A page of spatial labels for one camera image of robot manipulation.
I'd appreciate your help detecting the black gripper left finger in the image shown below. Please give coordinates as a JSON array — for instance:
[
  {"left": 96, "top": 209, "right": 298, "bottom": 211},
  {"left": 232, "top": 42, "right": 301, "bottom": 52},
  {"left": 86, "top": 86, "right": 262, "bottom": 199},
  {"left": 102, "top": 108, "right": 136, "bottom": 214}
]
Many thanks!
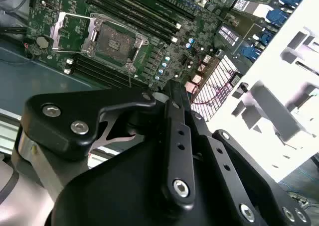
[{"left": 21, "top": 79, "right": 197, "bottom": 211}]

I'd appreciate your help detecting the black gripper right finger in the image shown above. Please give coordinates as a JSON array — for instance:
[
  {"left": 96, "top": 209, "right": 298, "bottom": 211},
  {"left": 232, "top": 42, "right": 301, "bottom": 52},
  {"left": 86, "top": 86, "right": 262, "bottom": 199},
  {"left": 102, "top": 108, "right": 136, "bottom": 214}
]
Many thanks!
[{"left": 178, "top": 81, "right": 313, "bottom": 226}]

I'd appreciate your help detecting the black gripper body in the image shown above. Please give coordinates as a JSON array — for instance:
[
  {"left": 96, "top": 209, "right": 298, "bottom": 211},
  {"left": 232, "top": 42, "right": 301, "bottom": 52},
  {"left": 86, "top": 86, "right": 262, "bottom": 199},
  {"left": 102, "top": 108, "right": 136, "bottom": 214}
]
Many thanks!
[{"left": 47, "top": 136, "right": 239, "bottom": 226}]

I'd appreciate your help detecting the metal socket cover frame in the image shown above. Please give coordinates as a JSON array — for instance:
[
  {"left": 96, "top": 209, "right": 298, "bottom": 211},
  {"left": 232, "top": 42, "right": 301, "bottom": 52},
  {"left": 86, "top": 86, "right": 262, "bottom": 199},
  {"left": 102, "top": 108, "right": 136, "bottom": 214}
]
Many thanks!
[{"left": 50, "top": 11, "right": 99, "bottom": 54}]

